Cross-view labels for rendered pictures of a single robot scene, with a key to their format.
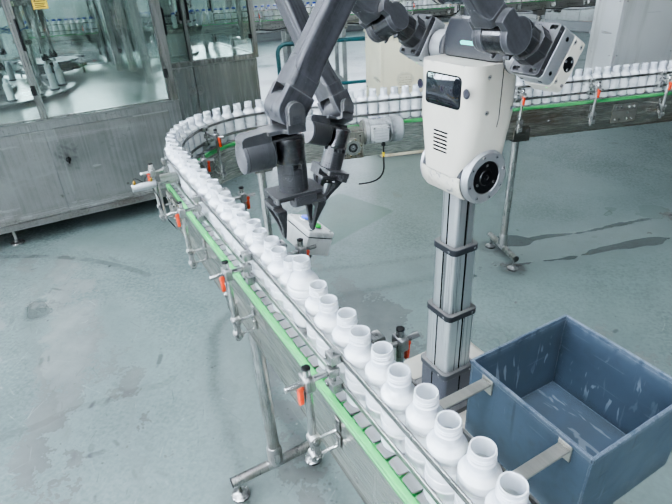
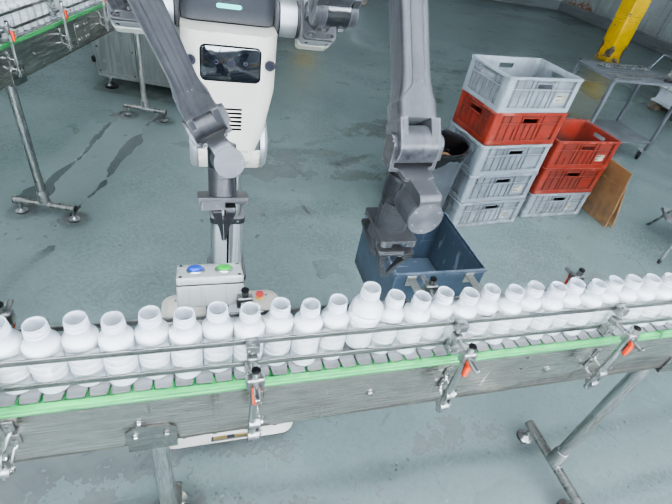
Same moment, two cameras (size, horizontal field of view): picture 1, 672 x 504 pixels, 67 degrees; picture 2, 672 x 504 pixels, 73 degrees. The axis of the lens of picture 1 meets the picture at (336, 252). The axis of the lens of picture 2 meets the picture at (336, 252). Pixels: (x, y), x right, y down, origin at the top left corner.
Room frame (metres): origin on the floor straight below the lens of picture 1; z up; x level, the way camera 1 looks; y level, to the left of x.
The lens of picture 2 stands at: (0.94, 0.75, 1.80)
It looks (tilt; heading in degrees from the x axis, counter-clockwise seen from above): 39 degrees down; 276
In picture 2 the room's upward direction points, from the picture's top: 12 degrees clockwise
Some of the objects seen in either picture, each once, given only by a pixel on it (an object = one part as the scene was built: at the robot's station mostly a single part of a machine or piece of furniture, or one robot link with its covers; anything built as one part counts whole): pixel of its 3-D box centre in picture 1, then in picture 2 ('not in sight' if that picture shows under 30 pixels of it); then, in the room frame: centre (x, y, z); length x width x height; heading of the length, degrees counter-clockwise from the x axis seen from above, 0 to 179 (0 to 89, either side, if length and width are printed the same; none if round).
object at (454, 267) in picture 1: (452, 292); (226, 255); (1.44, -0.39, 0.74); 0.11 x 0.11 x 0.40; 28
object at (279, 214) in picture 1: (288, 215); (386, 252); (0.92, 0.09, 1.30); 0.07 x 0.07 x 0.09; 28
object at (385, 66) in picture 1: (422, 88); not in sight; (5.42, -1.01, 0.59); 1.10 x 0.62 x 1.18; 100
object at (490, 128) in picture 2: not in sight; (508, 116); (0.31, -2.45, 0.78); 0.61 x 0.41 x 0.22; 34
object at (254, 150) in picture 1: (268, 135); (417, 181); (0.90, 0.11, 1.47); 0.12 x 0.09 x 0.12; 119
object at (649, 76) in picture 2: not in sight; (617, 105); (-1.09, -4.49, 0.49); 1.05 x 0.55 x 0.99; 28
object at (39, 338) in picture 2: (220, 211); (45, 355); (1.45, 0.35, 1.08); 0.06 x 0.06 x 0.17
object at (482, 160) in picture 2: not in sight; (495, 146); (0.32, -2.44, 0.55); 0.61 x 0.41 x 0.22; 35
